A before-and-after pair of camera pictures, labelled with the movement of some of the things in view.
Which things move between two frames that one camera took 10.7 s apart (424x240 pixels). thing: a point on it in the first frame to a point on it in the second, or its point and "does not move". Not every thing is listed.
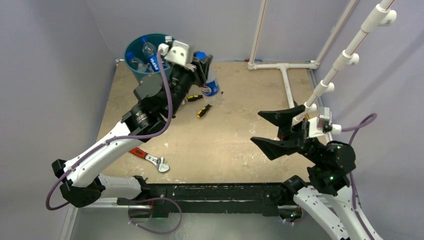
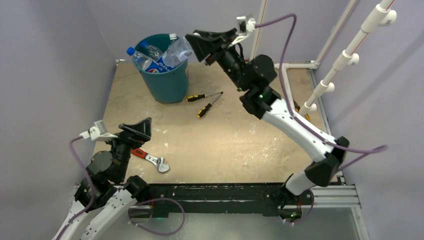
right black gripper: (293, 137) to (203, 46)
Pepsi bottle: (149, 50) does not move
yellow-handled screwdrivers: (193, 97) does not move
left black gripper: (201, 67) to (141, 130)
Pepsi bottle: (211, 90) to (148, 64)
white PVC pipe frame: (381, 15) does not move
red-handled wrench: (138, 152) does not move
